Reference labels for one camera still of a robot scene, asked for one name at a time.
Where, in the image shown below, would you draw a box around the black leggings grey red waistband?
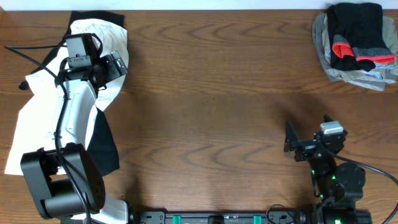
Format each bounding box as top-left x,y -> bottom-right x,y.
326,2 -> 396,72

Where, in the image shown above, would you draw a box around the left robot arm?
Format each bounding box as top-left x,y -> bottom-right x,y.
21,33 -> 130,223

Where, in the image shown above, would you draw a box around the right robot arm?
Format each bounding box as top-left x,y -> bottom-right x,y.
284,115 -> 371,224

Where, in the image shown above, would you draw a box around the grey folded garment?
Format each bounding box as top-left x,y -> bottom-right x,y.
312,13 -> 397,91

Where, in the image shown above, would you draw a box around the khaki folded shorts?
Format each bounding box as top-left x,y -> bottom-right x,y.
322,15 -> 397,80

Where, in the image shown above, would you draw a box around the black garment under pile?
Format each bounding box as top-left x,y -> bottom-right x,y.
18,10 -> 126,177

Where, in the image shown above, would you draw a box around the white t-shirt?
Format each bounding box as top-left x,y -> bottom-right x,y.
4,18 -> 130,177

